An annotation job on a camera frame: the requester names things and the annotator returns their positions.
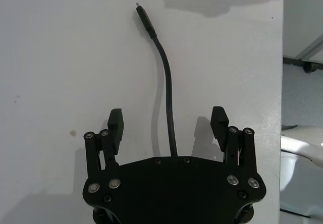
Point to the small black caster wheel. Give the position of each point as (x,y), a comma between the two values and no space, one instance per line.
(309,68)

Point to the white rounded plastic housing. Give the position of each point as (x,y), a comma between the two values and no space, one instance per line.
(302,173)

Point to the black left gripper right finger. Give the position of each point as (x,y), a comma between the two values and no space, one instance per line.
(233,145)

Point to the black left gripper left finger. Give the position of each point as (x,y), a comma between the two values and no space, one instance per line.
(111,145)

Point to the pale grey framed panel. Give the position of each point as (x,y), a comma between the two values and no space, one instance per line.
(306,42)

